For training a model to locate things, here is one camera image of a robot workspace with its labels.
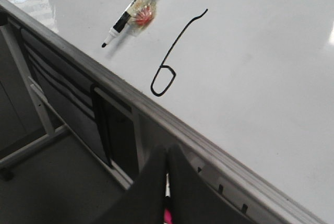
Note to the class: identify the black and white whiteboard marker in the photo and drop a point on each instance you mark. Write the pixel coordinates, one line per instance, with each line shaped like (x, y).
(119, 26)

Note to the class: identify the white whiteboard with grey frame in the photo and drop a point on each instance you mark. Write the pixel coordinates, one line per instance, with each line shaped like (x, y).
(247, 83)

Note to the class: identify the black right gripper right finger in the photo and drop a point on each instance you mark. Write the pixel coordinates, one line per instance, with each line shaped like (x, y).
(192, 199)

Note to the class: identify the white tray with hooks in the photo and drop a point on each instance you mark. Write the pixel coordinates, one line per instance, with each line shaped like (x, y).
(229, 192)

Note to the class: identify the grey metal stand rail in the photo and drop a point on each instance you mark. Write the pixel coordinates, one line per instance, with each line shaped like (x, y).
(52, 123)

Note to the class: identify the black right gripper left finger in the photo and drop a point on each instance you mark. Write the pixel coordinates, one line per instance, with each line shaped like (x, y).
(143, 201)

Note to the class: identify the red magnet with clear tape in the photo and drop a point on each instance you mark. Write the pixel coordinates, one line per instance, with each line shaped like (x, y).
(142, 18)

